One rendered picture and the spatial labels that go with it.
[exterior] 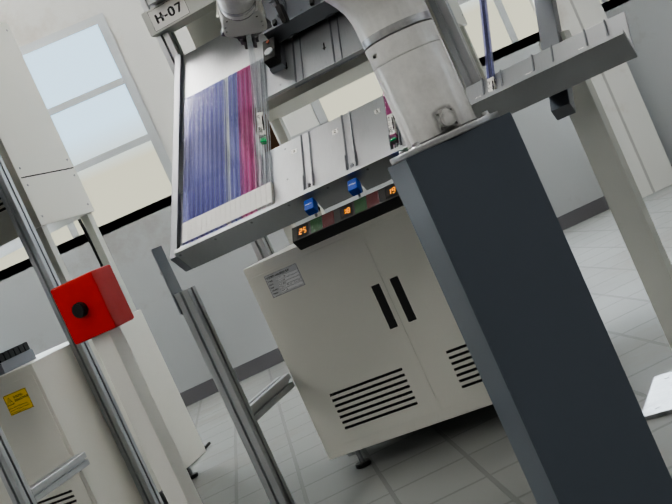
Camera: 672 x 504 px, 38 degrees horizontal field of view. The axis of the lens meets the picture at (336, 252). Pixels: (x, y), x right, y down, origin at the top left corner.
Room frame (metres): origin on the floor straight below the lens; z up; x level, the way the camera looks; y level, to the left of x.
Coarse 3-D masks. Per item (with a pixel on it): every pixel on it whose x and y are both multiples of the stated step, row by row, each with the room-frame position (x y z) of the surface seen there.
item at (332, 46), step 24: (336, 24) 2.42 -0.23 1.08; (216, 48) 2.65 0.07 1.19; (240, 48) 2.59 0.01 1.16; (288, 48) 2.48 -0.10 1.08; (312, 48) 2.42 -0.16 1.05; (336, 48) 2.37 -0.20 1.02; (360, 48) 2.32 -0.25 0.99; (192, 72) 2.65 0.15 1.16; (216, 72) 2.59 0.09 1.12; (288, 72) 2.42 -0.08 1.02; (312, 72) 2.37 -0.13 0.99
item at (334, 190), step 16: (368, 160) 2.07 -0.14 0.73; (384, 160) 2.06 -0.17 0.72; (336, 176) 2.10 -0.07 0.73; (352, 176) 2.09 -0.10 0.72; (368, 176) 2.09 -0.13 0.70; (384, 176) 2.10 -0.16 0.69; (304, 192) 2.12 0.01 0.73; (320, 192) 2.12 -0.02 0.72; (336, 192) 2.13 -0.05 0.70; (272, 208) 2.15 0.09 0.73; (288, 208) 2.15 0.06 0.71; (240, 224) 2.19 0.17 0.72; (256, 224) 2.19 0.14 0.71; (272, 224) 2.19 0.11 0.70; (288, 224) 2.20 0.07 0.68; (208, 240) 2.22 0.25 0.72; (224, 240) 2.22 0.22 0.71; (240, 240) 2.23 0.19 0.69; (192, 256) 2.26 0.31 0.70; (208, 256) 2.27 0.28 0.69
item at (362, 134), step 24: (336, 120) 2.23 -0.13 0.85; (360, 120) 2.19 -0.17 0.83; (384, 120) 2.14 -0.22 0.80; (288, 144) 2.28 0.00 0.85; (312, 144) 2.23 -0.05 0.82; (336, 144) 2.19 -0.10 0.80; (360, 144) 2.14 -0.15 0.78; (384, 144) 2.10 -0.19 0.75; (288, 168) 2.23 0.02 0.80; (312, 168) 2.19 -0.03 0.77; (336, 168) 2.14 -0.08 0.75; (288, 192) 2.19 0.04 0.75
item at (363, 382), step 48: (336, 240) 2.46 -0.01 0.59; (384, 240) 2.42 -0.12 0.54; (288, 288) 2.52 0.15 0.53; (336, 288) 2.48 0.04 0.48; (384, 288) 2.44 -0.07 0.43; (432, 288) 2.40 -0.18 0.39; (288, 336) 2.54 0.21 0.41; (336, 336) 2.50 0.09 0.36; (384, 336) 2.46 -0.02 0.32; (432, 336) 2.41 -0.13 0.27; (336, 384) 2.52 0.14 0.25; (384, 384) 2.48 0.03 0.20; (432, 384) 2.43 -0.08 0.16; (480, 384) 2.39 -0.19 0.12; (336, 432) 2.54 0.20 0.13; (384, 432) 2.50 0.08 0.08
